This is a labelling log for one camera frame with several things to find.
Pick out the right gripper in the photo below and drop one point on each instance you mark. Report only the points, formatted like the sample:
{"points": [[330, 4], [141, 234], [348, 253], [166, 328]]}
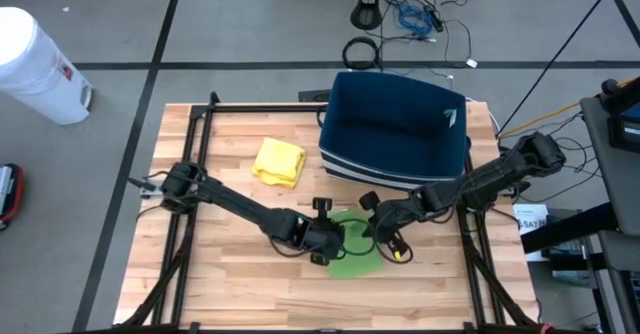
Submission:
{"points": [[395, 214]]}

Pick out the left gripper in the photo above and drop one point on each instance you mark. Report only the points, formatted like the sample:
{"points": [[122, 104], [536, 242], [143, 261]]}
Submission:
{"points": [[322, 239]]}

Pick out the green towel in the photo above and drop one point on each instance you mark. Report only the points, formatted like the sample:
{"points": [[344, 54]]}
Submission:
{"points": [[357, 266]]}

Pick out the navy white striped fabric basket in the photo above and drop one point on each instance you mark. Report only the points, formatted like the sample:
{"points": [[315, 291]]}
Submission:
{"points": [[395, 129]]}

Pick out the yellow towel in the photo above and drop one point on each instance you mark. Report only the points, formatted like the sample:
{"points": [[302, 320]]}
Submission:
{"points": [[279, 163]]}

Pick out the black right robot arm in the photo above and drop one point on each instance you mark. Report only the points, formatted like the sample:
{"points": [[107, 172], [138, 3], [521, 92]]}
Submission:
{"points": [[490, 179]]}

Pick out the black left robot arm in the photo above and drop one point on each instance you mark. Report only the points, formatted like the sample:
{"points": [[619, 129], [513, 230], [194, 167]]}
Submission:
{"points": [[235, 206]]}

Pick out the white printed paper sheet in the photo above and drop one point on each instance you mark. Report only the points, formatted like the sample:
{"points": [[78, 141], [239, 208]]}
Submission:
{"points": [[530, 216]]}

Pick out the white power adapter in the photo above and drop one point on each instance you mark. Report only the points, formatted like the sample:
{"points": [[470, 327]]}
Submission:
{"points": [[471, 63]]}

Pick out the black cart bar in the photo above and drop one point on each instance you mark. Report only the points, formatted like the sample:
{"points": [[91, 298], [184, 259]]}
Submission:
{"points": [[570, 226]]}

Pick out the red clamp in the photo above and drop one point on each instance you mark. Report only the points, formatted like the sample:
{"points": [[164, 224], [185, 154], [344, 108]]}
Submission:
{"points": [[548, 329]]}

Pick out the black stand base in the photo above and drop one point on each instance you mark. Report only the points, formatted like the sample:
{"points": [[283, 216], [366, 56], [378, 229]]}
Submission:
{"points": [[367, 16]]}

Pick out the grey cart top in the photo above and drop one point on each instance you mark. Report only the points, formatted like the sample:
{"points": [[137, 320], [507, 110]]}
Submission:
{"points": [[610, 184]]}

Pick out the grey equipment rack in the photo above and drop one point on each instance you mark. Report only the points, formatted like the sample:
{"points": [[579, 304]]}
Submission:
{"points": [[620, 249]]}

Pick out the black slanted pole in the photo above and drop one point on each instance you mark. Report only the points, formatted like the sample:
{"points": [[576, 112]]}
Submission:
{"points": [[560, 54]]}

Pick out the black box with screen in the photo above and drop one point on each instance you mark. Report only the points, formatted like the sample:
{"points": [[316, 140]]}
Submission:
{"points": [[625, 119]]}

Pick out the red and black case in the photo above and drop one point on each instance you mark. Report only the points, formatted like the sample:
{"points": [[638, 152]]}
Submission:
{"points": [[10, 194]]}

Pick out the white trash bin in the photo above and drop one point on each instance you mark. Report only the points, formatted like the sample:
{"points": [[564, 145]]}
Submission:
{"points": [[40, 74]]}

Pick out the black metal table frame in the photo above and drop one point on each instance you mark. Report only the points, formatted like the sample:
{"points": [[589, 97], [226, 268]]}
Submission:
{"points": [[240, 108]]}

